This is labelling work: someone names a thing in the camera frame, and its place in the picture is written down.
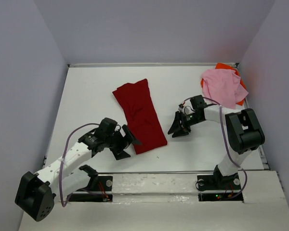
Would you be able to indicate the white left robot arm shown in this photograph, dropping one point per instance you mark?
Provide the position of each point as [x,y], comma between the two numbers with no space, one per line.
[38,192]

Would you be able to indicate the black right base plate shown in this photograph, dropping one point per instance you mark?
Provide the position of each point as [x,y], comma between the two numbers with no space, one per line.
[210,191]

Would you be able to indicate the orange t shirt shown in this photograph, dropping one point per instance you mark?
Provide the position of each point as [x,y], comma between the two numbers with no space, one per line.
[233,69]

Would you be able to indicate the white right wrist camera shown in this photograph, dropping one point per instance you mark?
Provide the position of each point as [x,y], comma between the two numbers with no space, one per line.
[185,109]

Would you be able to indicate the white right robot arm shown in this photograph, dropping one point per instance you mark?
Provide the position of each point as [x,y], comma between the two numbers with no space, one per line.
[242,134]

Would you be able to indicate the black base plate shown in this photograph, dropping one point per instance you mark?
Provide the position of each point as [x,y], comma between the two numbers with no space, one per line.
[210,191]
[98,192]

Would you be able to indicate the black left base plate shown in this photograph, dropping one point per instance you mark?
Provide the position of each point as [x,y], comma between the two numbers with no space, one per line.
[98,192]

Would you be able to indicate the dark red t shirt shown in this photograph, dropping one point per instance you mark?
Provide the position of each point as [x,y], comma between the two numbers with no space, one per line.
[143,122]

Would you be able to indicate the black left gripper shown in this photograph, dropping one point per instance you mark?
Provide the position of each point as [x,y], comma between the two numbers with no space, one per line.
[124,142]

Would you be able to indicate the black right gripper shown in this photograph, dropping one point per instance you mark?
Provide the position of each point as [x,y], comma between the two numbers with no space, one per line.
[177,125]

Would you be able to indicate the pink t shirt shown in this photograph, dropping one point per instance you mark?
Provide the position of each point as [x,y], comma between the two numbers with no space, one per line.
[221,89]

